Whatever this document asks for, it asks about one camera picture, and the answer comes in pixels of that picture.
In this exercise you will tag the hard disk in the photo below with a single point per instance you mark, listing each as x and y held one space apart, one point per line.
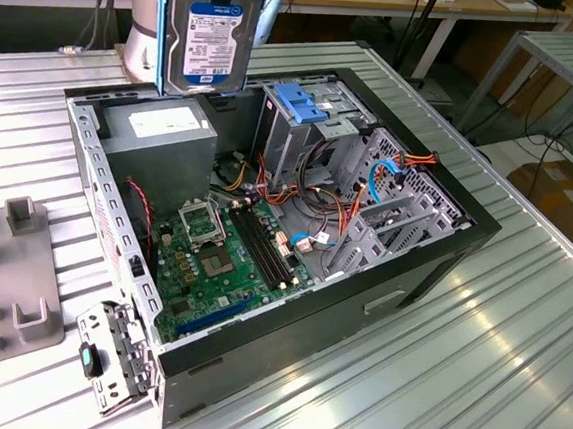
211 42

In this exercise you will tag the silver disk bay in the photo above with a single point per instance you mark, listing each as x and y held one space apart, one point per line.
390 233

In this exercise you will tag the blue drive cage latch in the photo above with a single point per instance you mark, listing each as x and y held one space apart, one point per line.
296 102

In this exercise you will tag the silver drive cage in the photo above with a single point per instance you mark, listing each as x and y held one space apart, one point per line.
285 144

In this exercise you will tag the grey power supply unit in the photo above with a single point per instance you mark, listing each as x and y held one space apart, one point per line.
160 163

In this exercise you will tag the black case fan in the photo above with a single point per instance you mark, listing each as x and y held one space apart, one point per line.
136 216

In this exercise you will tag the black RAM slot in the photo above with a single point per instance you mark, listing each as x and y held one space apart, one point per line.
262 247
257 249
268 244
274 241

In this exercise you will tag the CPU socket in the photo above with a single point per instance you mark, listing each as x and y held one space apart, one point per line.
217 263

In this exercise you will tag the green motherboard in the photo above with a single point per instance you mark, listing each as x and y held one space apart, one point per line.
229 290

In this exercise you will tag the blue expansion slot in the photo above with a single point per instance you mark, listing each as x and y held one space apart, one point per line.
212 317

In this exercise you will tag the metal slat side table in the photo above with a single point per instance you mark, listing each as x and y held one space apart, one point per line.
556 52

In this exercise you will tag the black open PC case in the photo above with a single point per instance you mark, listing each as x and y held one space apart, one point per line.
306 336

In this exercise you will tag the grey parts rack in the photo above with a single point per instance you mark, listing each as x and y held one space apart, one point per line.
10 275

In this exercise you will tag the large cardboard box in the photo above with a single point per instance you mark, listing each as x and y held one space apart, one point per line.
559 193

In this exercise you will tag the black teal latch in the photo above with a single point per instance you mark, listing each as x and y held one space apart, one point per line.
87 360

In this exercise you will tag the silver card retention bracket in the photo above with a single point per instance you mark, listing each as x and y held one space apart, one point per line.
107 394

